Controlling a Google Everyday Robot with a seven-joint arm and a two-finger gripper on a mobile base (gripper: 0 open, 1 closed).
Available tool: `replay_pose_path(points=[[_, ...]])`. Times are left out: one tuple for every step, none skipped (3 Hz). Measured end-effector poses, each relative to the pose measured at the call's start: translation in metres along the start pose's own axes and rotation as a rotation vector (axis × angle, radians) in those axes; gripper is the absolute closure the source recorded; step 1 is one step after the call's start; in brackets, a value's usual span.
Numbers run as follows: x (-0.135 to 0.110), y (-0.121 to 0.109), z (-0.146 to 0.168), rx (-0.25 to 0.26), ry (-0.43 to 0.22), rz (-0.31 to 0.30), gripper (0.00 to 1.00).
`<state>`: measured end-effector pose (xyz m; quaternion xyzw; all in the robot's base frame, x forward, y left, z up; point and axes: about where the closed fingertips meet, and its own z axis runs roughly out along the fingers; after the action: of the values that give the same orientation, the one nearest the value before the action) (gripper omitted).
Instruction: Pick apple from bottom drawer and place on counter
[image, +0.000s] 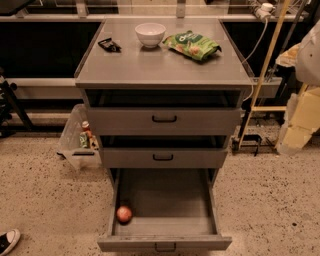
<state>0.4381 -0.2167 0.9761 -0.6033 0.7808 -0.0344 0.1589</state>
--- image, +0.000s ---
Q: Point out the red apple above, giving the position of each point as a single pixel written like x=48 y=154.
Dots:
x=124 y=214

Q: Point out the yellow ladder frame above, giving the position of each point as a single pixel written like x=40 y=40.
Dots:
x=283 y=7

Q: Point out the black snack wrapper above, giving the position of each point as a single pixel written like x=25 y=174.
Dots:
x=109 y=45

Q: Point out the green chip bag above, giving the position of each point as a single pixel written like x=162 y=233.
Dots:
x=193 y=45

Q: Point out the clear plastic bin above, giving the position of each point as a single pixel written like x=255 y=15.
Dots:
x=69 y=145

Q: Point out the green can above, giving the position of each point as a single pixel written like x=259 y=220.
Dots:
x=83 y=139

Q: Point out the grey top drawer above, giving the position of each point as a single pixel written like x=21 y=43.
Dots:
x=163 y=121

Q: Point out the grey middle drawer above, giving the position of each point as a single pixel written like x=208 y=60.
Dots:
x=162 y=158

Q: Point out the grey drawer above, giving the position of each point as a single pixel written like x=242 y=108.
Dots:
x=163 y=121
x=162 y=158
x=172 y=209

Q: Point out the black white sneaker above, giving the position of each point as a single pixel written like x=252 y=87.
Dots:
x=8 y=241

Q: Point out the grey bottom drawer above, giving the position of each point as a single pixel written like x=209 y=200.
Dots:
x=172 y=209

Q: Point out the white bowl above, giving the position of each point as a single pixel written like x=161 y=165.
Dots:
x=150 y=34

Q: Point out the grey drawer cabinet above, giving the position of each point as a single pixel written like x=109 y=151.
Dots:
x=138 y=77

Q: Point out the black stand left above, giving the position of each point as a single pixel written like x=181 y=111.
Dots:
x=11 y=102

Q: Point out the white power adapter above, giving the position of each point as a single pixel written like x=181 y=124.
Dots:
x=264 y=11

